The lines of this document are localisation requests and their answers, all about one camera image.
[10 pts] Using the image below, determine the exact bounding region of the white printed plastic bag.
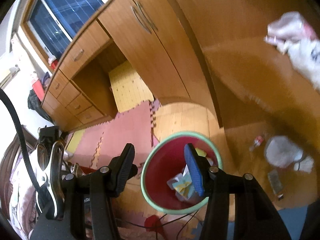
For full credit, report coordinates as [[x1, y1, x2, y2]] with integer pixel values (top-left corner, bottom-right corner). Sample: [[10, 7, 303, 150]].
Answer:
[[287, 38, 319, 90]]

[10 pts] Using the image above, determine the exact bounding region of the red green trash bin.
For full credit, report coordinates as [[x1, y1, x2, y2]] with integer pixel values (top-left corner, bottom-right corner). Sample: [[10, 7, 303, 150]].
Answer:
[[140, 131, 223, 215]]

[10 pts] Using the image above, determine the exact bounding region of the pink foam floor mat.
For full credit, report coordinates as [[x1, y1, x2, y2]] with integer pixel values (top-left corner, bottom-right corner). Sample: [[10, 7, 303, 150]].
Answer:
[[70, 101, 153, 169]]

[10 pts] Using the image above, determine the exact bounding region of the small clear plastic bottle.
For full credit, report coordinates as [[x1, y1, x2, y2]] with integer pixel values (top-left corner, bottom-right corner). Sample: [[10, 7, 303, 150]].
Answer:
[[249, 133, 267, 152]]

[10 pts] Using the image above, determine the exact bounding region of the purple foam floor mat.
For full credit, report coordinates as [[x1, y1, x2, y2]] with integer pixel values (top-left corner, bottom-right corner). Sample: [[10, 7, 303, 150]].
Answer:
[[149, 99, 161, 112]]

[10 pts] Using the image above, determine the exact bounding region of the silver squeezed tube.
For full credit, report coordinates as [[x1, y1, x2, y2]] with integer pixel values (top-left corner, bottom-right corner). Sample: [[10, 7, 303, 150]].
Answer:
[[267, 170, 284, 200]]

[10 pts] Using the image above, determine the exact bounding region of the metal spring clamp right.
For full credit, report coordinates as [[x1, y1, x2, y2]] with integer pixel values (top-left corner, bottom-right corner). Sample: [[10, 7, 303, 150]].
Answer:
[[36, 141, 65, 219]]

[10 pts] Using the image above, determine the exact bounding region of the clear plastic bag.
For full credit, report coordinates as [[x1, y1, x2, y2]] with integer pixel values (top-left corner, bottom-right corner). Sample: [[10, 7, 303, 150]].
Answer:
[[264, 136, 303, 168]]

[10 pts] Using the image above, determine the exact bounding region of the wooden desk with drawers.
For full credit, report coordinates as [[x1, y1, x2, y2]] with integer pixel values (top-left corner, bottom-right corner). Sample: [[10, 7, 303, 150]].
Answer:
[[42, 20, 127, 132]]

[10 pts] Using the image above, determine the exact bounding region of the wooden corner shelf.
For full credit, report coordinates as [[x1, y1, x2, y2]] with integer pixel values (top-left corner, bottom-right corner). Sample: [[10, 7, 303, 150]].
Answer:
[[176, 0, 319, 207]]

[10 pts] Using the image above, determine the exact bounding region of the white feather shuttlecock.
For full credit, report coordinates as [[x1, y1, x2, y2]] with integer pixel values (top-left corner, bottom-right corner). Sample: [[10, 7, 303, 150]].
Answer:
[[293, 155, 314, 174]]

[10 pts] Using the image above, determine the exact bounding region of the wooden cabinet with doors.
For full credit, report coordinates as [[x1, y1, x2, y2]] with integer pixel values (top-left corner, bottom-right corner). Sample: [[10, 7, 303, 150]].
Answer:
[[99, 0, 217, 116]]

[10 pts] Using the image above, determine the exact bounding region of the window with blue glass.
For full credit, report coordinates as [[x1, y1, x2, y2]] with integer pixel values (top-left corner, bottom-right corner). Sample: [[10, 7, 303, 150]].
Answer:
[[22, 0, 110, 62]]

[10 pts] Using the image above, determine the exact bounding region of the pink plastic wrapper pack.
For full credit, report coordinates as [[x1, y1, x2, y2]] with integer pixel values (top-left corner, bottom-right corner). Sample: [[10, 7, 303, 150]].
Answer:
[[264, 11, 318, 55]]

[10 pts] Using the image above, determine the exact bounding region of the black cable on floor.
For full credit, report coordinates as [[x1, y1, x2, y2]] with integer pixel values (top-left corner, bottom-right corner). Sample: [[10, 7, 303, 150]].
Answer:
[[114, 208, 201, 240]]

